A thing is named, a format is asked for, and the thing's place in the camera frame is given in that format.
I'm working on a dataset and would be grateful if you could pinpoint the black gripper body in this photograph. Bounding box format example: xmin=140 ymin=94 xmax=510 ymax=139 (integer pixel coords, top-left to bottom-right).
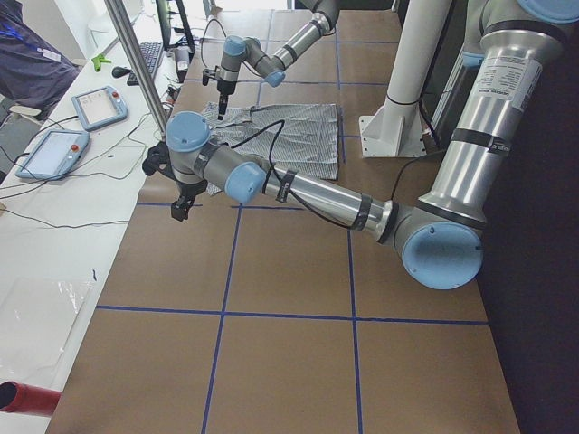
xmin=142 ymin=141 xmax=206 ymax=203
xmin=202 ymin=66 xmax=238 ymax=96

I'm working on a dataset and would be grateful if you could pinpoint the navy white striped polo shirt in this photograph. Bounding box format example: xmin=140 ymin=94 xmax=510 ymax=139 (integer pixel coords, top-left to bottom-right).
xmin=202 ymin=102 xmax=338 ymax=180

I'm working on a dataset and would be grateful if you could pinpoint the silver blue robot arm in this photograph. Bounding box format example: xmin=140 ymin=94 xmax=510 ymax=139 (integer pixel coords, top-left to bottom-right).
xmin=202 ymin=0 xmax=340 ymax=120
xmin=142 ymin=1 xmax=578 ymax=289

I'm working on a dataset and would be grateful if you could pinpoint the far blue teach pendant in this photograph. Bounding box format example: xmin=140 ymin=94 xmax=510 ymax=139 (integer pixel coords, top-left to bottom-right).
xmin=71 ymin=86 xmax=128 ymax=132

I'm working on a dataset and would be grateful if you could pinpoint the blue teach pendant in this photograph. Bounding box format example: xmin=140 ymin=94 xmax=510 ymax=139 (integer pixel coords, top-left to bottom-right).
xmin=71 ymin=86 xmax=128 ymax=132
xmin=15 ymin=129 xmax=90 ymax=181

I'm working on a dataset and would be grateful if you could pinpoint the black computer keyboard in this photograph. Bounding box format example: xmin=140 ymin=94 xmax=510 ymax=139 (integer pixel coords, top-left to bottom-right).
xmin=139 ymin=41 xmax=164 ymax=80

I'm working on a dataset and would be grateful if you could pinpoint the black computer mouse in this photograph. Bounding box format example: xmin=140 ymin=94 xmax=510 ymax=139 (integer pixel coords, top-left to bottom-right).
xmin=111 ymin=66 xmax=131 ymax=79

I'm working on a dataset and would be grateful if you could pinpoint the black computer monitor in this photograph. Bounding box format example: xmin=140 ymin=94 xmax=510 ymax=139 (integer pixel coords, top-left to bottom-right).
xmin=155 ymin=0 xmax=195 ymax=55

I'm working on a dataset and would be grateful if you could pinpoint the near blue teach pendant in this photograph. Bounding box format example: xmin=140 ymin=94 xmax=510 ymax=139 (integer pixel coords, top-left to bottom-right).
xmin=15 ymin=129 xmax=90 ymax=181

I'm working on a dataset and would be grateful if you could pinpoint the green plastic clamp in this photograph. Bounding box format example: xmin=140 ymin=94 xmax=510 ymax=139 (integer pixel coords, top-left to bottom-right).
xmin=91 ymin=53 xmax=112 ymax=72

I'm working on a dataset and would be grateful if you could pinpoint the person in dark jacket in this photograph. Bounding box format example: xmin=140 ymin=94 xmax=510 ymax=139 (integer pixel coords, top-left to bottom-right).
xmin=1 ymin=1 xmax=79 ymax=110

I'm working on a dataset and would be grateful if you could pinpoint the red cylinder tube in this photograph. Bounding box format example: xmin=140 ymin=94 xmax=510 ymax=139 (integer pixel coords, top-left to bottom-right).
xmin=1 ymin=381 xmax=62 ymax=417

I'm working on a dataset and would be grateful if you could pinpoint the aluminium frame post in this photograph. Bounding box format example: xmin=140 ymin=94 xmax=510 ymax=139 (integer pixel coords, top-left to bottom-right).
xmin=104 ymin=0 xmax=168 ymax=139

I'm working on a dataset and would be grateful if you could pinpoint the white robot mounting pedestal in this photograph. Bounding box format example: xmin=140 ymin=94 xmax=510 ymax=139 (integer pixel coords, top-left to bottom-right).
xmin=358 ymin=0 xmax=451 ymax=158

